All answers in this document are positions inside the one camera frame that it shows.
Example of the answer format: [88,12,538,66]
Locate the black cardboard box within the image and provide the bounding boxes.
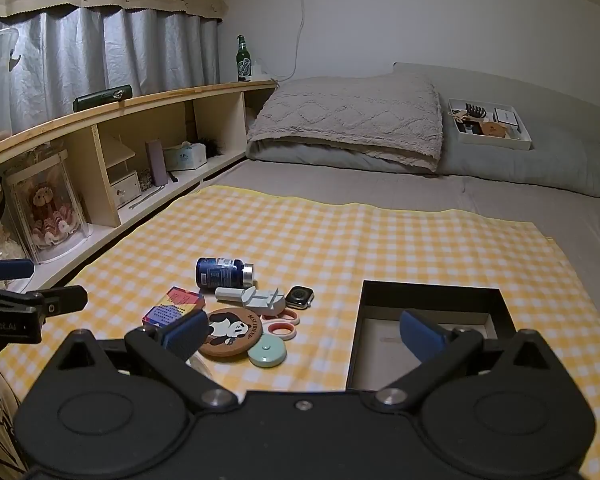
[346,280,518,392]

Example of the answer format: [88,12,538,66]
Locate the black fluffy item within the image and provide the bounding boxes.
[200,135,226,159]

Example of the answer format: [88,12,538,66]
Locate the dark green case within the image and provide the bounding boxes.
[73,85,133,112]

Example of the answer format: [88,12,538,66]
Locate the round cork panda coaster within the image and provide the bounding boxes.
[198,307,264,359]

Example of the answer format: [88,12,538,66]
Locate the green beer bottle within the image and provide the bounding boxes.
[236,35,252,82]

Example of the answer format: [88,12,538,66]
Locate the orange and white scissors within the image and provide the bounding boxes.
[259,308,301,342]

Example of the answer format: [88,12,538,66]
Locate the wooden bedside shelf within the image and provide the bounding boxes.
[0,79,279,292]

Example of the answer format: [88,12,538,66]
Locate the white tissue box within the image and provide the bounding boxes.
[162,143,208,171]

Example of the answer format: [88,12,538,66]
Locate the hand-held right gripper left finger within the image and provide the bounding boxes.
[55,307,238,413]

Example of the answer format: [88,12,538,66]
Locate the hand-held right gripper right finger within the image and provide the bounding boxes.
[372,310,551,411]

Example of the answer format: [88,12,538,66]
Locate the clear case with plush bear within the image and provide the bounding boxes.
[2,152,88,264]

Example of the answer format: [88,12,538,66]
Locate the white plastic tool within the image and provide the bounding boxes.
[215,286,287,314]

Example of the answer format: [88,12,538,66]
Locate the purple box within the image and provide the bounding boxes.
[146,140,167,187]

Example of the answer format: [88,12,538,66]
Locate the mint green tape measure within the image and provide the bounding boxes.
[247,335,287,367]

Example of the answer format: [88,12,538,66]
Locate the smart watch without strap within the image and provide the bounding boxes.
[285,286,317,309]

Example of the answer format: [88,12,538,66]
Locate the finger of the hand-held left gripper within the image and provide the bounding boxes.
[0,285,88,318]
[0,258,35,283]

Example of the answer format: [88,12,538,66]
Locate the yellow checked cloth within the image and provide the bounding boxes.
[30,185,600,480]

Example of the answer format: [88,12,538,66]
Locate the small wooden drawer box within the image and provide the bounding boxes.
[109,170,143,207]

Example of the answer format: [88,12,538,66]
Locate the beige folded blanket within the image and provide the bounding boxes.
[245,72,443,173]

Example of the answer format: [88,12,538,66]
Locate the colourful patterned card box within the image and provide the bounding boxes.
[141,286,205,329]

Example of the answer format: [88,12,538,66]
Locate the blue pill bottle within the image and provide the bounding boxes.
[195,256,256,288]

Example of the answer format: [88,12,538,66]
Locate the white cable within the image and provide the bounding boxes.
[274,0,312,81]

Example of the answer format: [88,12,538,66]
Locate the grey curtain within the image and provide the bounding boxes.
[0,5,222,137]

